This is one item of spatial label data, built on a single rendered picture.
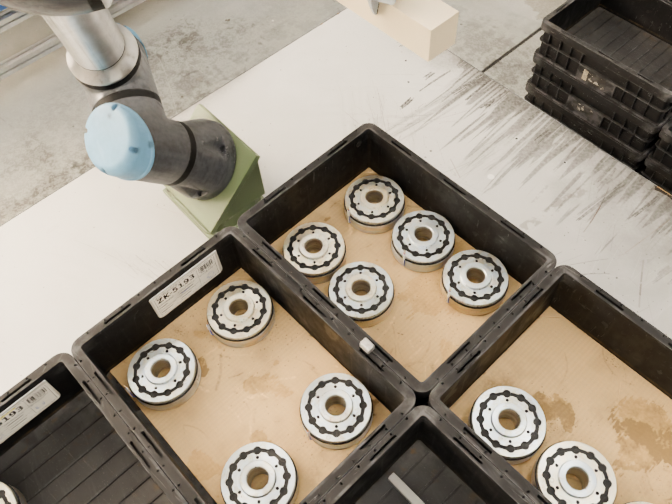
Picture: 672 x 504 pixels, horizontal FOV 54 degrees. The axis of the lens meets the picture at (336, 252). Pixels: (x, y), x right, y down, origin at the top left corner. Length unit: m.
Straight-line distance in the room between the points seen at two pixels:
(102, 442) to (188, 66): 1.92
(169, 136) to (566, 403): 0.75
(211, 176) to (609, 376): 0.73
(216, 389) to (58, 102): 1.92
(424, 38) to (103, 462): 0.78
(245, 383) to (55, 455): 0.29
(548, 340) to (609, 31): 1.22
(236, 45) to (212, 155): 1.61
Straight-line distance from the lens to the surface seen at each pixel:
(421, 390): 0.89
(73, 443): 1.07
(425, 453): 0.97
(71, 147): 2.60
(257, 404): 1.01
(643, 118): 1.88
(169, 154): 1.14
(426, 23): 1.06
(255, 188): 1.27
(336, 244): 1.08
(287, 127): 1.47
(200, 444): 1.00
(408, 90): 1.53
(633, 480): 1.02
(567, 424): 1.02
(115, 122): 1.12
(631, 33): 2.12
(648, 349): 1.02
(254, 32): 2.83
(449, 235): 1.09
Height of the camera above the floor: 1.77
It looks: 58 degrees down
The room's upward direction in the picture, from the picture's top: 5 degrees counter-clockwise
